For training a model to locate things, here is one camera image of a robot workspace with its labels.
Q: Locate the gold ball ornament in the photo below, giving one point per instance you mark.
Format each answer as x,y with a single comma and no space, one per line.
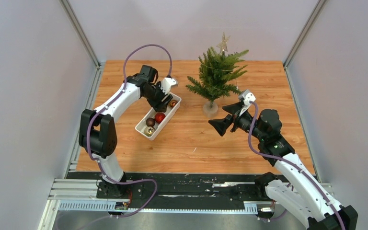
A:
149,131

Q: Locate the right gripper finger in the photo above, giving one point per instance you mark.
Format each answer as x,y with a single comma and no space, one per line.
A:
234,109
221,125

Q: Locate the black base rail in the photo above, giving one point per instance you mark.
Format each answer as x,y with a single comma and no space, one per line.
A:
190,191

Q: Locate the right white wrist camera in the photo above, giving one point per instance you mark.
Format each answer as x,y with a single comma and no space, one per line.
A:
246,98

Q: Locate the bronze ball ornament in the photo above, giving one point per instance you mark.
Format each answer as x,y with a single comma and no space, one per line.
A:
172,103

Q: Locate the dark brown ball ornament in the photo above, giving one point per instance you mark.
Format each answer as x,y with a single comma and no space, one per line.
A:
150,122

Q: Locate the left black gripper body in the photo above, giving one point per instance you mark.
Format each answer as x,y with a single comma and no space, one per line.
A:
156,96

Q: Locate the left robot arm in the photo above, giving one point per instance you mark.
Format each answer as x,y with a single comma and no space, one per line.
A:
97,134

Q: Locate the silver star ornament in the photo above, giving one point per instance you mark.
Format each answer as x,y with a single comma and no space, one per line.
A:
222,45

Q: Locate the right aluminium frame post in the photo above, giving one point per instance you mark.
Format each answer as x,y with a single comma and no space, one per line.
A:
304,32

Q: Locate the small green christmas tree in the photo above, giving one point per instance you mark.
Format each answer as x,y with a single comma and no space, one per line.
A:
216,74

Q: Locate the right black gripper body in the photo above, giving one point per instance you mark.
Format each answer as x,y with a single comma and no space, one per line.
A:
243,122

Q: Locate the red glitter ball ornament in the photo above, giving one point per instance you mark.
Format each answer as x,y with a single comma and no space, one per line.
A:
159,117

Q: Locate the left aluminium frame post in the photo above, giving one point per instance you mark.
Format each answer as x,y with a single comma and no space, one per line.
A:
80,32

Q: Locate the aluminium frame post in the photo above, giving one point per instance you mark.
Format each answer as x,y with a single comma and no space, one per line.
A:
80,32
304,32

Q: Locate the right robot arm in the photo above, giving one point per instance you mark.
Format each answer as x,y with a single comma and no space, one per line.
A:
305,198

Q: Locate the white ornament tray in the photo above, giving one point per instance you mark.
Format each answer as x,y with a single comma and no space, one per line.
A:
158,127

